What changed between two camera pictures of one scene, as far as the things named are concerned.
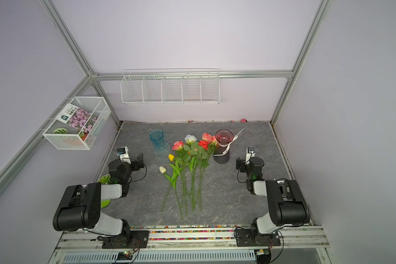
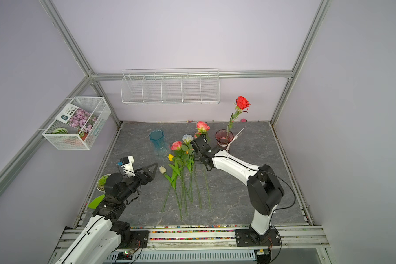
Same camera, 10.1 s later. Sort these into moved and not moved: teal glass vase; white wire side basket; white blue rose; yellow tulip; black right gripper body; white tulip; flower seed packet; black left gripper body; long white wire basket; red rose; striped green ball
Moved: red rose; black right gripper body; black left gripper body
Not moved: flower seed packet; white wire side basket; teal glass vase; yellow tulip; white tulip; long white wire basket; striped green ball; white blue rose
